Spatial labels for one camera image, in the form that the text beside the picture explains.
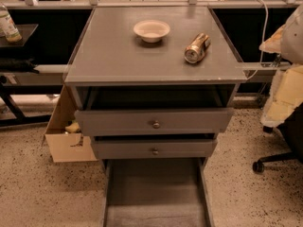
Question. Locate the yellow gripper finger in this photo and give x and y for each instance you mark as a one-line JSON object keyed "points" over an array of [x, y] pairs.
{"points": [[273, 44], [286, 94]]}

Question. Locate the orange soda can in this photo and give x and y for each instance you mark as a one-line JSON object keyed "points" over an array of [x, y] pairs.
{"points": [[196, 51]]}

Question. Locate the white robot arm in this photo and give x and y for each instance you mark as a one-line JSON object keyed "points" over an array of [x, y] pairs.
{"points": [[292, 38]]}

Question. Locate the grey top drawer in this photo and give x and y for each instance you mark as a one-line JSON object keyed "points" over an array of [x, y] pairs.
{"points": [[152, 122]]}

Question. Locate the grey drawer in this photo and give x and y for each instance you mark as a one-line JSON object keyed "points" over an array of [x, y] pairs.
{"points": [[154, 146], [156, 193], [152, 122]]}

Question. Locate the grey drawer cabinet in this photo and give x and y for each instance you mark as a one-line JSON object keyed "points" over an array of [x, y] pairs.
{"points": [[115, 69]]}

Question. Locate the grey middle drawer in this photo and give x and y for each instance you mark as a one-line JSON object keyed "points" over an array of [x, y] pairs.
{"points": [[154, 146]]}

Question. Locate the grey bottom drawer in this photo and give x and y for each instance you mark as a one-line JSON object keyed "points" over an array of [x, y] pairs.
{"points": [[156, 193]]}

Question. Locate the white bowl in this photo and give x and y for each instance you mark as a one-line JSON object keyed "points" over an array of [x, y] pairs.
{"points": [[151, 31]]}

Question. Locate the yellow sponge in box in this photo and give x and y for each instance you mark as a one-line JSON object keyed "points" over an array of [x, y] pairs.
{"points": [[73, 128]]}

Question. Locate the cardboard box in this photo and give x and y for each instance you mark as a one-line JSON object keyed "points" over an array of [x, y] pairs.
{"points": [[63, 146]]}

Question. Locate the green label bottle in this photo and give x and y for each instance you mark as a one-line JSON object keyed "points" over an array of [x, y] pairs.
{"points": [[8, 27]]}

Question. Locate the black side table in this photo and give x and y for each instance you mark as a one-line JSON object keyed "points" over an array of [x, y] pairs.
{"points": [[9, 67]]}

